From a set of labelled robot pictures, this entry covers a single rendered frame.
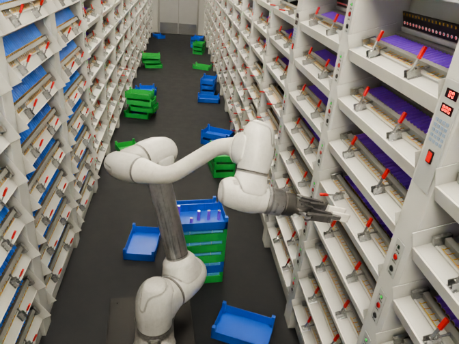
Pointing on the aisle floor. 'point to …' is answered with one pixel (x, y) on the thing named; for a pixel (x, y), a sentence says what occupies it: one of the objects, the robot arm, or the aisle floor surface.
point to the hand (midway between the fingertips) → (337, 213)
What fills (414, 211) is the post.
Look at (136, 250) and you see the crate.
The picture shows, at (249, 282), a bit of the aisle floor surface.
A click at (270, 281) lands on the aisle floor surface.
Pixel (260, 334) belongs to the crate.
